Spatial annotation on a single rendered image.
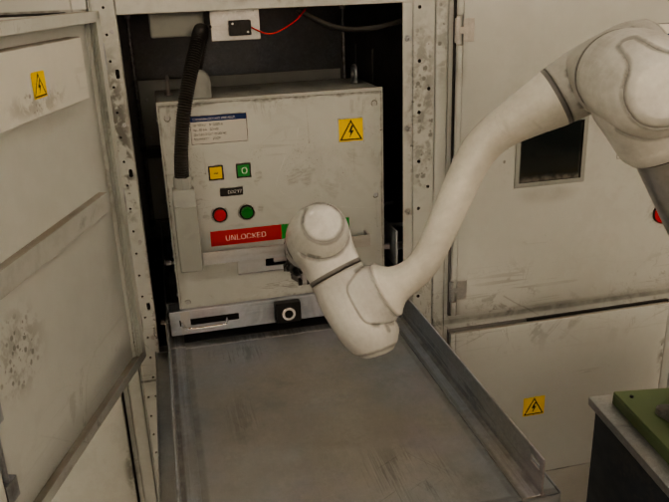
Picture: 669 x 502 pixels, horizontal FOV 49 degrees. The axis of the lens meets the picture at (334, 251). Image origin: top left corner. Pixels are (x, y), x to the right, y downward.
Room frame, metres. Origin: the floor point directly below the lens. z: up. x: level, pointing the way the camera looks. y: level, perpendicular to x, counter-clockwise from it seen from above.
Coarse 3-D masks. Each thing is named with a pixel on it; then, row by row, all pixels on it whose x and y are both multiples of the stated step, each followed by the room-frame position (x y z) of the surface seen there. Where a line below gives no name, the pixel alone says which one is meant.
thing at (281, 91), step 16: (320, 80) 1.84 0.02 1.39; (336, 80) 1.82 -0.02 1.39; (160, 96) 1.66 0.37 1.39; (176, 96) 1.65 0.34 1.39; (224, 96) 1.62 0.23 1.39; (240, 96) 1.59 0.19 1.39; (256, 96) 1.58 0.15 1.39; (272, 96) 1.59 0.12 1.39; (288, 96) 1.60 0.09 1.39; (160, 144) 1.54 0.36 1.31; (176, 272) 1.54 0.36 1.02
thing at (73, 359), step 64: (0, 64) 1.08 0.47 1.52; (64, 64) 1.29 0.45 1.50; (0, 128) 1.05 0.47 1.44; (64, 128) 1.31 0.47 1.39; (0, 192) 1.07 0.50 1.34; (64, 192) 1.27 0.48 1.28; (0, 256) 1.04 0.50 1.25; (64, 256) 1.23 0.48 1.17; (128, 256) 1.46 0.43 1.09; (0, 320) 1.00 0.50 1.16; (64, 320) 1.19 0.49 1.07; (0, 384) 0.97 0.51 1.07; (64, 384) 1.15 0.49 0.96; (0, 448) 0.90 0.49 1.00; (64, 448) 1.11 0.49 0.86
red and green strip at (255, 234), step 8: (280, 224) 1.59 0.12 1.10; (288, 224) 1.59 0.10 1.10; (216, 232) 1.56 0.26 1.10; (224, 232) 1.56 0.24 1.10; (232, 232) 1.57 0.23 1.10; (240, 232) 1.57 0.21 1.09; (248, 232) 1.57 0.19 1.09; (256, 232) 1.58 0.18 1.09; (264, 232) 1.58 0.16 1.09; (272, 232) 1.59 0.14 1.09; (280, 232) 1.59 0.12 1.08; (216, 240) 1.56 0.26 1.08; (224, 240) 1.56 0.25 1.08; (232, 240) 1.57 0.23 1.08; (240, 240) 1.57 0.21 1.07; (248, 240) 1.57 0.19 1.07; (256, 240) 1.58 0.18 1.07; (264, 240) 1.58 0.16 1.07
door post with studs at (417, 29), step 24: (432, 0) 1.63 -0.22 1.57; (408, 24) 1.62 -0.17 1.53; (432, 24) 1.63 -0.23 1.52; (408, 48) 1.62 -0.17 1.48; (432, 48) 1.63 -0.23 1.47; (408, 72) 1.62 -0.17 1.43; (432, 72) 1.63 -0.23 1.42; (408, 96) 1.62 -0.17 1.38; (432, 96) 1.63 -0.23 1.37; (408, 120) 1.62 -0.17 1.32; (432, 120) 1.63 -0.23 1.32; (408, 144) 1.62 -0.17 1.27; (408, 168) 1.62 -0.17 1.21; (408, 192) 1.62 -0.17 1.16; (408, 216) 1.62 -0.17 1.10; (408, 240) 1.62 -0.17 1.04
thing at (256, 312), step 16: (176, 304) 1.57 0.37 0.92; (224, 304) 1.56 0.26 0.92; (240, 304) 1.56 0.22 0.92; (256, 304) 1.56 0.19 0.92; (272, 304) 1.57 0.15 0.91; (304, 304) 1.59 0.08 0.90; (176, 320) 1.52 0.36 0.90; (192, 320) 1.53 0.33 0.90; (208, 320) 1.54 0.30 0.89; (224, 320) 1.55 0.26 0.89; (240, 320) 1.56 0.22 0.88; (256, 320) 1.56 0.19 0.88; (272, 320) 1.57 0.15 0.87
